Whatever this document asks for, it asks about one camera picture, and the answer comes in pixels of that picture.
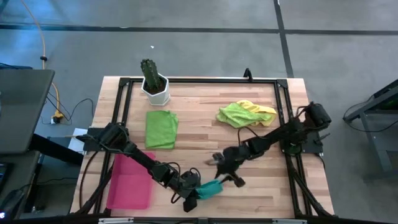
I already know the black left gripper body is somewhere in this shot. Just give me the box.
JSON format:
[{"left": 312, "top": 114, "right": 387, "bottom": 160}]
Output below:
[{"left": 174, "top": 174, "right": 200, "bottom": 200}]

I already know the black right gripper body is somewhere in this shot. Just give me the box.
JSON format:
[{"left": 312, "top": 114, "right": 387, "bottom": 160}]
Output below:
[{"left": 216, "top": 146, "right": 251, "bottom": 177}]

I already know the teal microfiber towel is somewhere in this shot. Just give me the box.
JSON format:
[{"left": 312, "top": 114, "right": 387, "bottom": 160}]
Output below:
[{"left": 196, "top": 179, "right": 224, "bottom": 200}]

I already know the pink tray mat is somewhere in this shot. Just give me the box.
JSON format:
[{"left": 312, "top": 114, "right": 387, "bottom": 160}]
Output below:
[{"left": 106, "top": 151, "right": 156, "bottom": 210}]

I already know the green microfiber towel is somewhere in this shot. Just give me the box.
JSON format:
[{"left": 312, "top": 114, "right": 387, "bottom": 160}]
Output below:
[
  {"left": 145, "top": 110, "right": 180, "bottom": 150},
  {"left": 216, "top": 102, "right": 273, "bottom": 129}
]

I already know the yellow microfiber towel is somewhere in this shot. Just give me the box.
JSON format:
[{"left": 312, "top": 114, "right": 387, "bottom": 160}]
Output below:
[{"left": 236, "top": 99, "right": 278, "bottom": 128}]

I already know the white hexagonal plant pot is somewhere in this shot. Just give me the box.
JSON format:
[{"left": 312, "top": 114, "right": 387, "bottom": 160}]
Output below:
[{"left": 141, "top": 73, "right": 172, "bottom": 107}]

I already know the green cactus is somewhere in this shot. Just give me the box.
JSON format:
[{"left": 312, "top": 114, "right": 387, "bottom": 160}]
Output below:
[{"left": 139, "top": 58, "right": 163, "bottom": 91}]

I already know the white paper sheet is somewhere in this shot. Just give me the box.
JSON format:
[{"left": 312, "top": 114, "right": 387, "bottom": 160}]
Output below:
[{"left": 67, "top": 127, "right": 90, "bottom": 156}]

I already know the black desk beam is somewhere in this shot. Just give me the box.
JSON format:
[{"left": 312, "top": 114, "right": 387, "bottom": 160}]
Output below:
[{"left": 29, "top": 133, "right": 85, "bottom": 166}]

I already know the grey metal table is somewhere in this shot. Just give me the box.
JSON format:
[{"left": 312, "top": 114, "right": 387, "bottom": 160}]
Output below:
[{"left": 343, "top": 79, "right": 398, "bottom": 182}]

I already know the black rounded device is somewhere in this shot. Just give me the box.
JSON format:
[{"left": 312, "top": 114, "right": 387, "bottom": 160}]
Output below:
[{"left": 0, "top": 189, "right": 25, "bottom": 220}]

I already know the dark grey desk top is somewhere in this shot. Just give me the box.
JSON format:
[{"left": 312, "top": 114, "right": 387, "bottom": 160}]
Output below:
[{"left": 0, "top": 68, "right": 56, "bottom": 156}]

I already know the silver bracket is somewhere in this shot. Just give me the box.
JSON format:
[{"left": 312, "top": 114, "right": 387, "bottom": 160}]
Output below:
[
  {"left": 272, "top": 218, "right": 308, "bottom": 224},
  {"left": 98, "top": 217, "right": 134, "bottom": 224}
]

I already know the black aluminium table frame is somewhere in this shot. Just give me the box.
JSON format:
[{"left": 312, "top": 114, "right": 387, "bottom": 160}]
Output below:
[{"left": 72, "top": 77, "right": 336, "bottom": 218}]

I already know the thin black floor cable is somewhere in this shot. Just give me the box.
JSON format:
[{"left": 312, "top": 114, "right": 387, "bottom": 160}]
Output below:
[{"left": 40, "top": 93, "right": 96, "bottom": 126}]

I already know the yellow extension cord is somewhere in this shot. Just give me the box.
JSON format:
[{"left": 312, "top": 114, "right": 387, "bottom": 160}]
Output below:
[{"left": 20, "top": 0, "right": 65, "bottom": 124}]

